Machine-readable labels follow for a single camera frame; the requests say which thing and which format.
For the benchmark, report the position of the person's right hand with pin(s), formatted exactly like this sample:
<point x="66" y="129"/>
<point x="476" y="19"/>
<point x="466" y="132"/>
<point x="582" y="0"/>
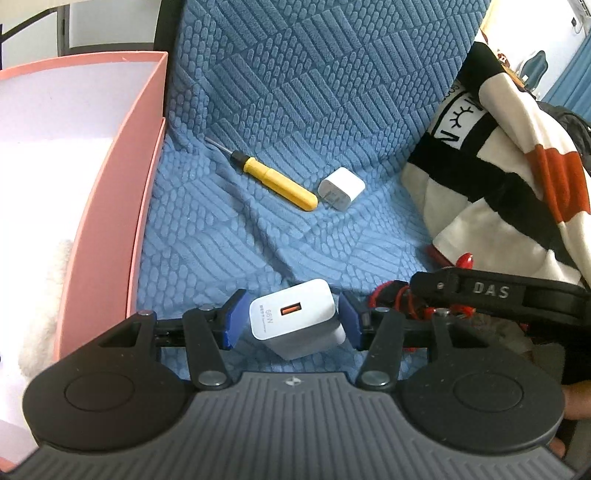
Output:
<point x="577" y="399"/>

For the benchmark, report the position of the blue textured chair cover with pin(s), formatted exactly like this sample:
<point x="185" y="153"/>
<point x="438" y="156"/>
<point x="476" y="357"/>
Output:
<point x="306" y="87"/>

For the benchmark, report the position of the large white charger block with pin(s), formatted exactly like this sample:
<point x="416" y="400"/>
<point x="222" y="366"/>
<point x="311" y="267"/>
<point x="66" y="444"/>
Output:
<point x="298" y="321"/>

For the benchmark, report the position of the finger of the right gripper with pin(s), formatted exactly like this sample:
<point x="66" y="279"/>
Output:
<point x="518" y="298"/>

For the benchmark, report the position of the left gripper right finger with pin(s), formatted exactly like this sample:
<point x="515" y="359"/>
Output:
<point x="381" y="333"/>

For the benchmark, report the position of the white plush toy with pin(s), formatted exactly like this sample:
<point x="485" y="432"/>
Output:
<point x="41" y="324"/>

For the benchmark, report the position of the yellow handled screwdriver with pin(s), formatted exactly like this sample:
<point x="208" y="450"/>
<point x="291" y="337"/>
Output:
<point x="280" y="184"/>

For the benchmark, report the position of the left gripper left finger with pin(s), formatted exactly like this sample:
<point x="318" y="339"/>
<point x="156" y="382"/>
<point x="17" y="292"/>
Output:
<point x="209" y="331"/>

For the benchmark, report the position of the small white plug adapter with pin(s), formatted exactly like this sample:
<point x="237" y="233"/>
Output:
<point x="341" y="188"/>

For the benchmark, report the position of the red white black blanket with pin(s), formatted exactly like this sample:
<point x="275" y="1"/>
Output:
<point x="497" y="177"/>

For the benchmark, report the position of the pink cardboard box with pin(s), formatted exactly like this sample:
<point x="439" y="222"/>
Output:
<point x="81" y="137"/>

